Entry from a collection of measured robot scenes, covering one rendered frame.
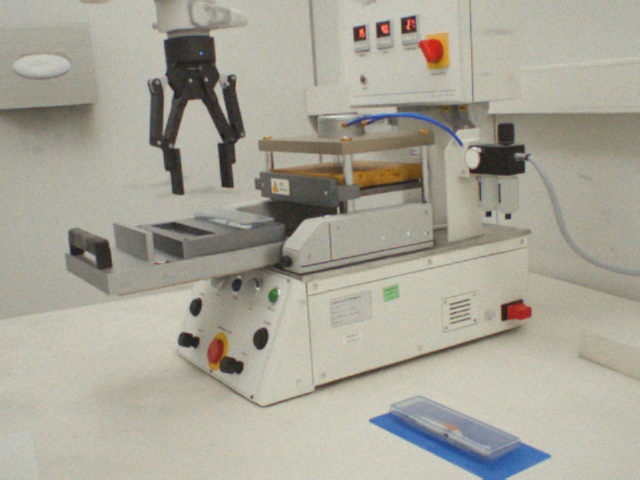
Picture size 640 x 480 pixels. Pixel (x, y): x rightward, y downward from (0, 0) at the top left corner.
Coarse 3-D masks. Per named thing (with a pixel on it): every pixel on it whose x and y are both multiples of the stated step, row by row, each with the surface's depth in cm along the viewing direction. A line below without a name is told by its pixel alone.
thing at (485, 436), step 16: (416, 400) 104; (432, 400) 103; (416, 416) 99; (432, 416) 98; (448, 416) 98; (464, 416) 98; (448, 432) 94; (464, 432) 93; (480, 432) 93; (496, 432) 93; (480, 448) 89; (496, 448) 89
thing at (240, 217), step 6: (216, 210) 129; (222, 210) 129; (228, 210) 128; (216, 216) 123; (222, 216) 122; (228, 216) 122; (234, 216) 121; (240, 216) 121; (246, 216) 120; (252, 216) 120; (258, 216) 120; (264, 216) 119; (240, 222) 115; (246, 222) 115
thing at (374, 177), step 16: (336, 160) 131; (368, 160) 140; (320, 176) 123; (336, 176) 120; (368, 176) 123; (384, 176) 125; (400, 176) 124; (416, 176) 128; (368, 192) 123; (384, 192) 125
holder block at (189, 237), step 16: (160, 224) 125; (176, 224) 126; (192, 224) 122; (208, 224) 121; (160, 240) 115; (176, 240) 110; (192, 240) 109; (208, 240) 110; (224, 240) 111; (240, 240) 113; (256, 240) 114; (272, 240) 115; (192, 256) 109
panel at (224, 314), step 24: (240, 288) 123; (264, 288) 118; (288, 288) 112; (216, 312) 128; (240, 312) 122; (264, 312) 116; (216, 336) 126; (240, 336) 120; (192, 360) 130; (240, 360) 118; (264, 360) 112; (240, 384) 116
